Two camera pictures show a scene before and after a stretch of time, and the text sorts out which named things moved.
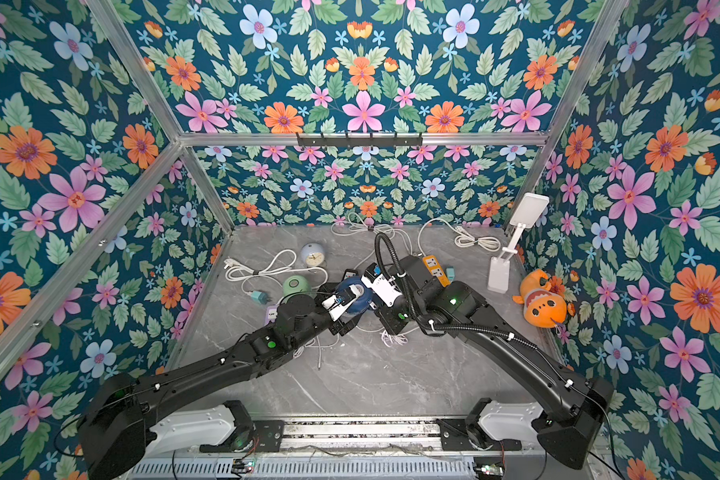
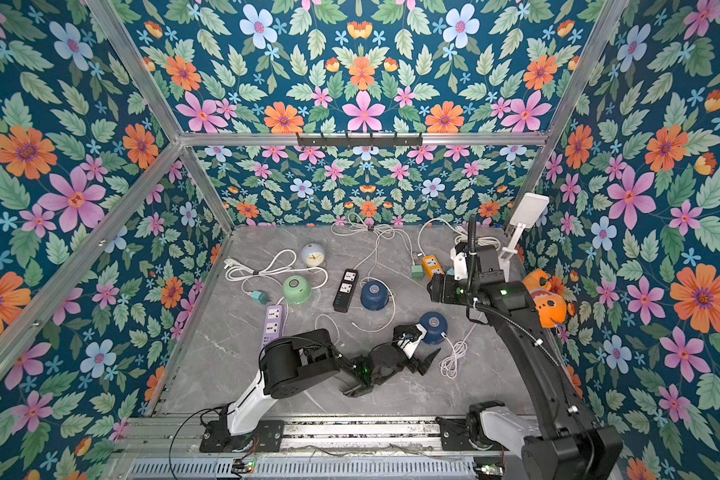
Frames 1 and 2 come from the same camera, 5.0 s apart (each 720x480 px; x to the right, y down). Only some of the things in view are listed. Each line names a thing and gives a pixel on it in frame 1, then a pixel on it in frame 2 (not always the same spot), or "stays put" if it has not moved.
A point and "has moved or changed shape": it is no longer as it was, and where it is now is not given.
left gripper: x=338 y=327 to x=423 y=369
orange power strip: x=436 y=270 stays put
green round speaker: x=297 y=284 stays put
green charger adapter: x=260 y=297 stays put
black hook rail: x=359 y=142 stays put
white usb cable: x=312 y=344 has moved or changed shape
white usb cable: x=388 y=339 to x=393 y=307
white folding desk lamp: x=527 y=213 stays put
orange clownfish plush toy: x=543 y=306 stays put
